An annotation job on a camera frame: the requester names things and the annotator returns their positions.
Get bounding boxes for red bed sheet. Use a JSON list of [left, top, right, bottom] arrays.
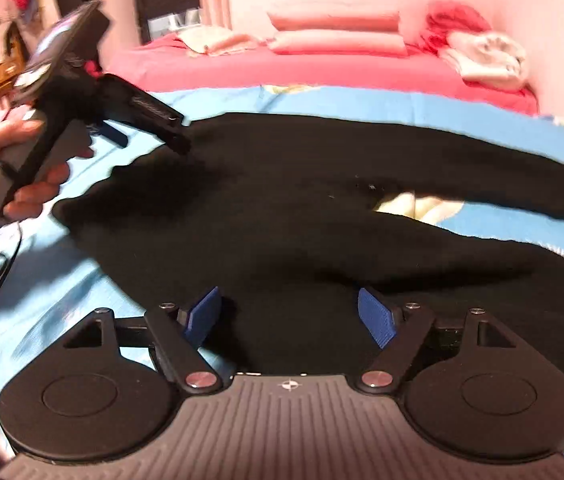
[[99, 35, 540, 116]]

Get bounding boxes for red cloth pile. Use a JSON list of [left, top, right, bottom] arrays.
[[419, 0, 493, 51]]

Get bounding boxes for black pants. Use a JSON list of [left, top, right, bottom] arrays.
[[52, 110, 564, 376]]

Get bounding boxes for cream cloth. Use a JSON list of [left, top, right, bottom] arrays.
[[177, 27, 265, 56]]

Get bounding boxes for blue printed blanket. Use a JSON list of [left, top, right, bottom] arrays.
[[0, 82, 564, 461]]

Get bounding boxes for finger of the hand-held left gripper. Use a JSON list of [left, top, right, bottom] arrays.
[[159, 125, 193, 156], [93, 121, 129, 148]]

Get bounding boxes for pink pillow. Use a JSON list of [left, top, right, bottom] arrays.
[[267, 2, 403, 33], [268, 30, 408, 58]]

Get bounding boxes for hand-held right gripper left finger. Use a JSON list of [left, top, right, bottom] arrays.
[[62, 287, 225, 395]]

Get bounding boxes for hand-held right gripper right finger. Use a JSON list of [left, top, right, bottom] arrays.
[[354, 287, 518, 395]]

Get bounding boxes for white cloth pile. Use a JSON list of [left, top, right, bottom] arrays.
[[437, 30, 530, 93]]

